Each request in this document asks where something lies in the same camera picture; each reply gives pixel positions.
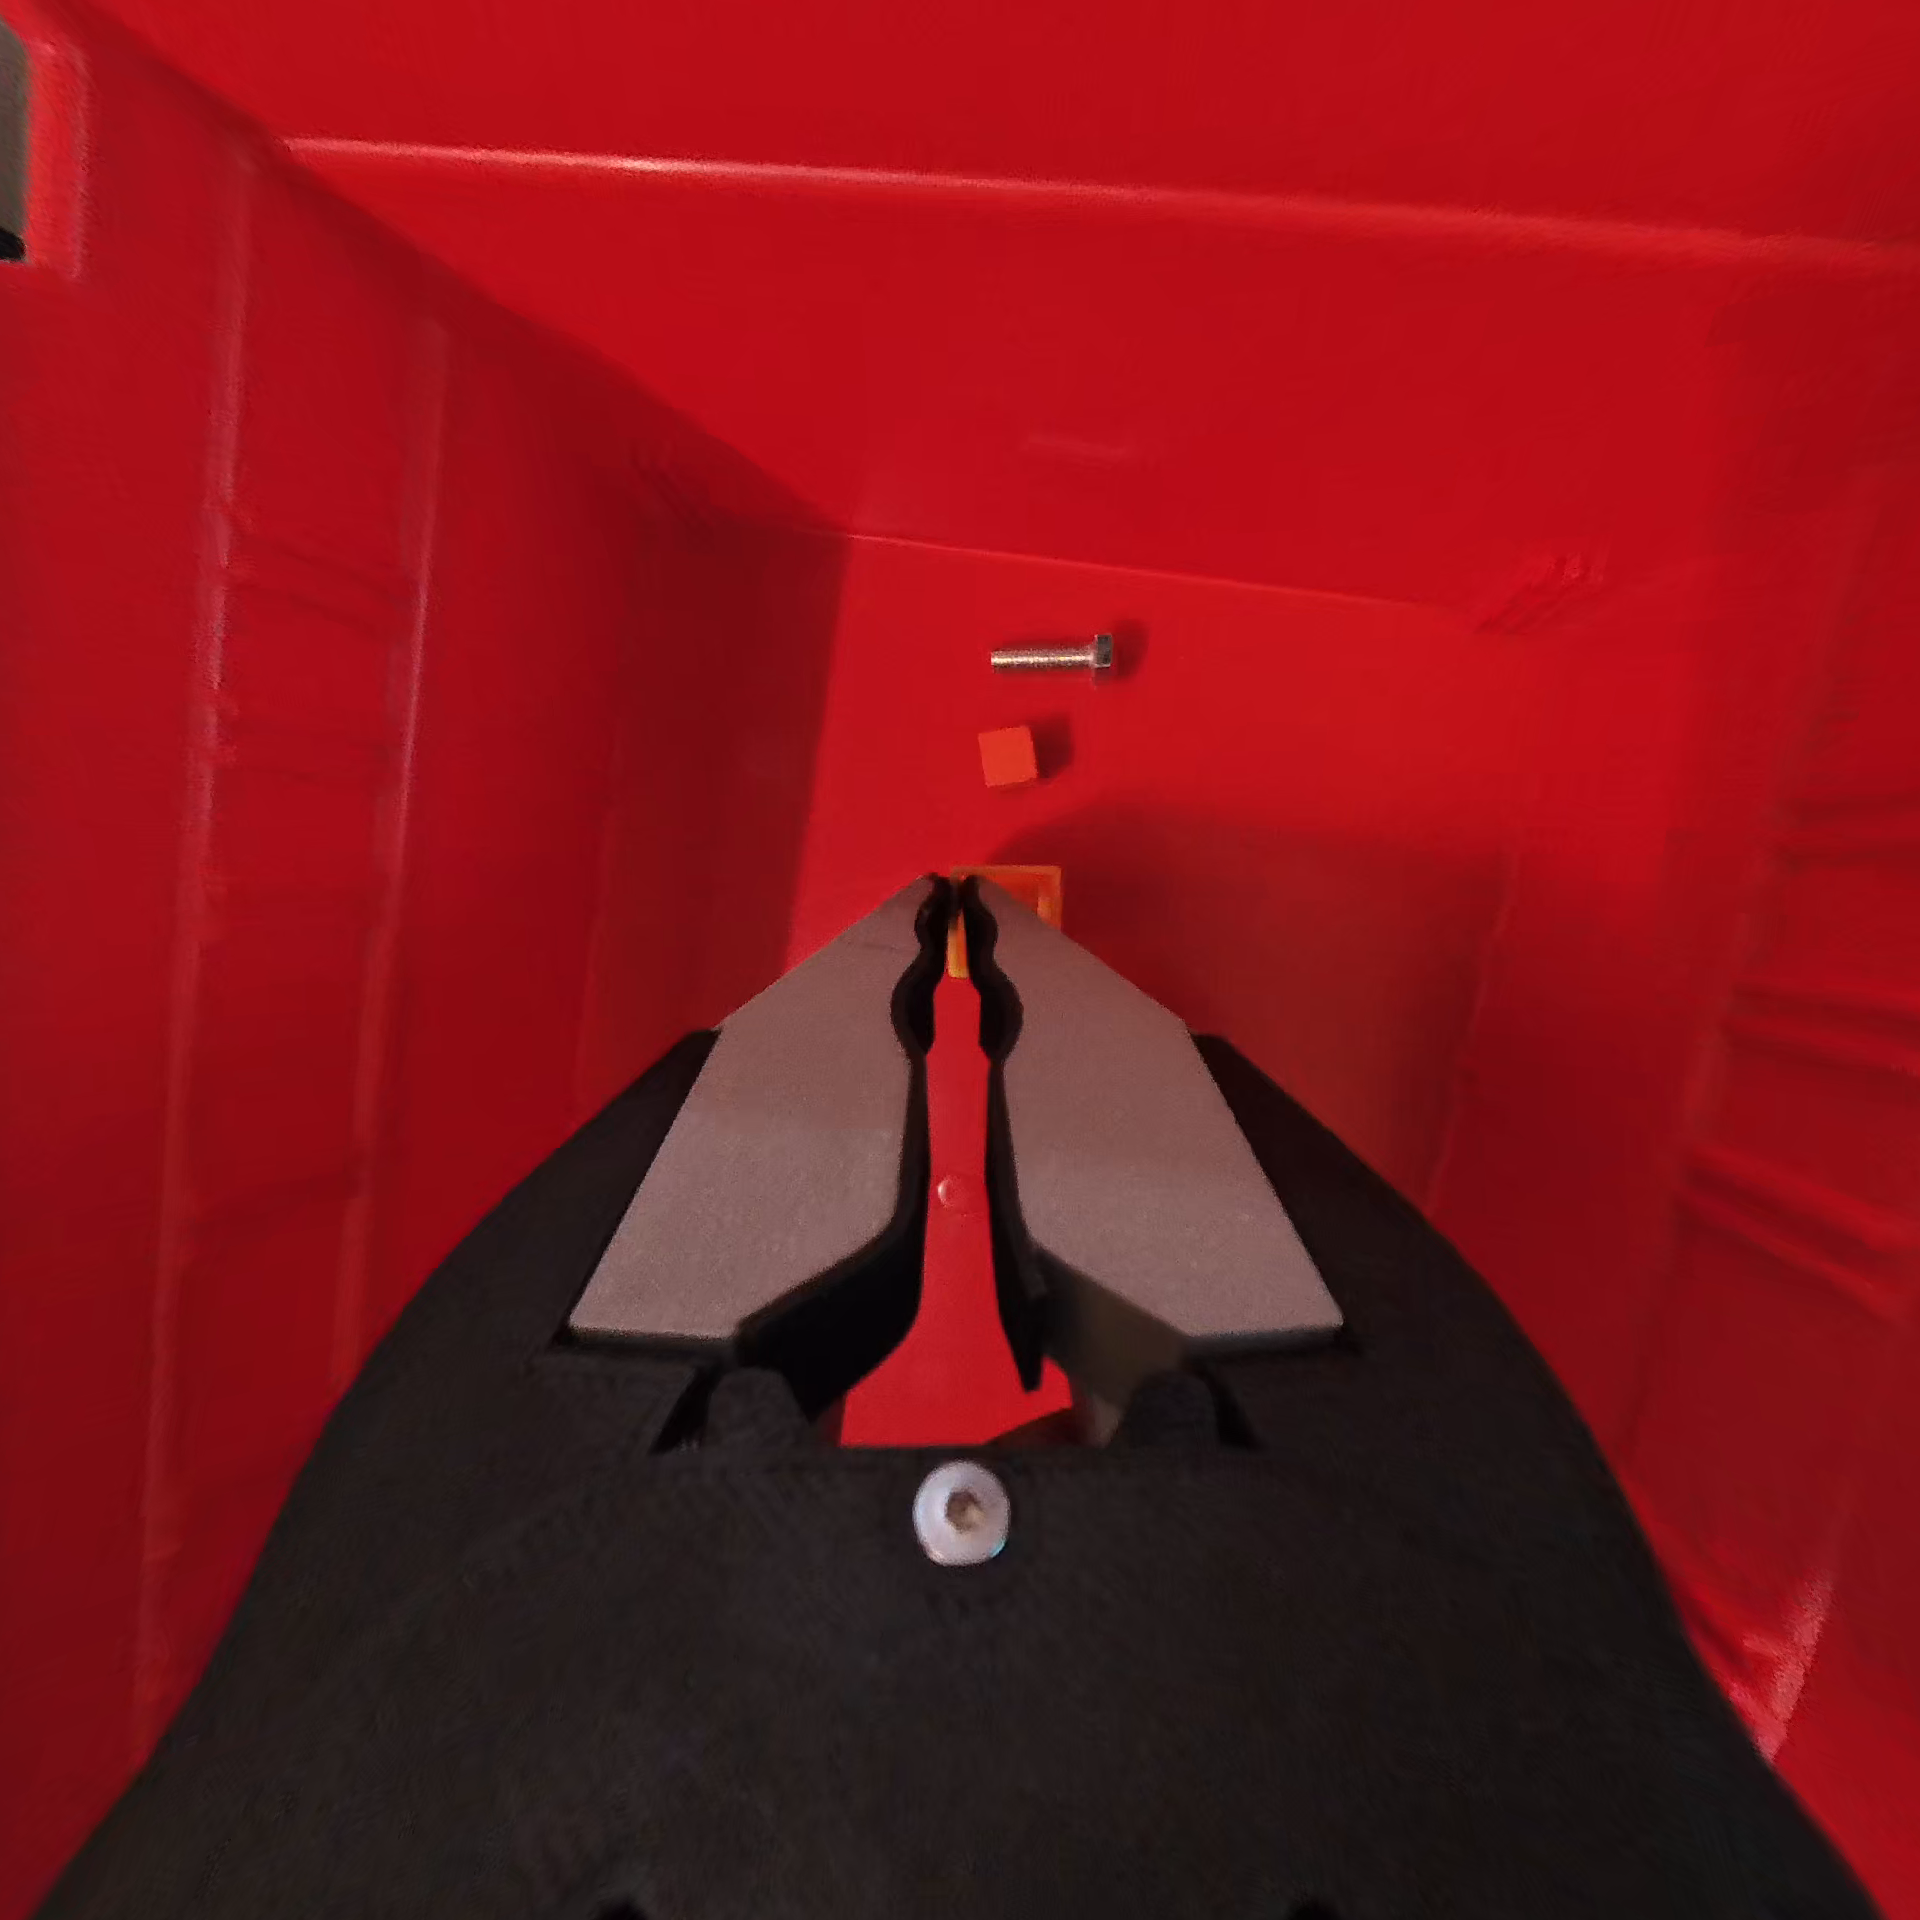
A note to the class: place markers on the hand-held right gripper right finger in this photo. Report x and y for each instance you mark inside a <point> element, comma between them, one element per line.
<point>1156,1185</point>

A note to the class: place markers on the small orange cube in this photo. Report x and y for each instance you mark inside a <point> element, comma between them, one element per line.
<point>1009,756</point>

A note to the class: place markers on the small yellow cube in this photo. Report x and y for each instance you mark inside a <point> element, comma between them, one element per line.
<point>1027,888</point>

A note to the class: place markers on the red plastic bin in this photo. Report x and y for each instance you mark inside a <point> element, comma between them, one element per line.
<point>1349,376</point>

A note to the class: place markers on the hex head metal bolt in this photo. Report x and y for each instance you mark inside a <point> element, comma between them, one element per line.
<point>1049,656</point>

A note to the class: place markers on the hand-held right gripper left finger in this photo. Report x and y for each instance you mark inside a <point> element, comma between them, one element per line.
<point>751,1185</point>

